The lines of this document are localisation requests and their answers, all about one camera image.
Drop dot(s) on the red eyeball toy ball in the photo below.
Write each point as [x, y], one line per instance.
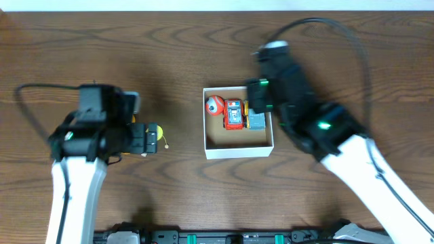
[214, 105]

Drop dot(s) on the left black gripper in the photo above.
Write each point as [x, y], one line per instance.
[149, 137]

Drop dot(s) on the yellow grey toy truck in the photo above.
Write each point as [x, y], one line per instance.
[253, 121]

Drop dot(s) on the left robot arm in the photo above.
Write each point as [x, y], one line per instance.
[81, 153]

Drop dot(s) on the red toy fire truck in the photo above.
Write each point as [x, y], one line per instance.
[234, 118]

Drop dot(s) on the white cardboard box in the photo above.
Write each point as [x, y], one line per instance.
[220, 143]

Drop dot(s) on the yellow yo-yo with string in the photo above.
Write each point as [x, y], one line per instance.
[153, 134]

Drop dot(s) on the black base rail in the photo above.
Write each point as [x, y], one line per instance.
[343, 232]

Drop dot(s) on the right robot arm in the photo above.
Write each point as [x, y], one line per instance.
[329, 133]

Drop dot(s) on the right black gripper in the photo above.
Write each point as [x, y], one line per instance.
[262, 95]

